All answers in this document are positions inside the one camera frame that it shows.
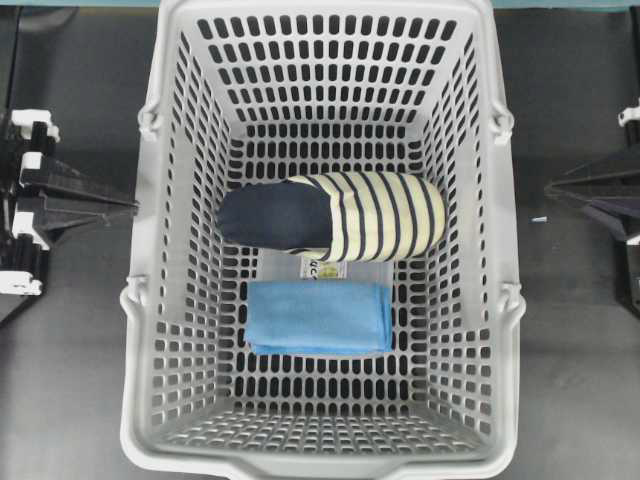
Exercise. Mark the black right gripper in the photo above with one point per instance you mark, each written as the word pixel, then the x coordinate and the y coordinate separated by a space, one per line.
pixel 607 191

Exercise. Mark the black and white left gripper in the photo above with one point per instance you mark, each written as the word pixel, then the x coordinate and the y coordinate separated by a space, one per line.
pixel 27 137

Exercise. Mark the blue cloth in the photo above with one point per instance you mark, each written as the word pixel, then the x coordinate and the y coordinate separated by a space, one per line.
pixel 319 317

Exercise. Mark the grey plastic shopping basket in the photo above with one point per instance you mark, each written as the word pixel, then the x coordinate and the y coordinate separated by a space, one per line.
pixel 256 91

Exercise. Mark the clear plastic package with label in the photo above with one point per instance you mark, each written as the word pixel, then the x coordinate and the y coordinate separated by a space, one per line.
pixel 367 270

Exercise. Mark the navy and striped slipper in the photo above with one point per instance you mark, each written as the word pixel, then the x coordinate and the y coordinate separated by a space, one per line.
pixel 337 217

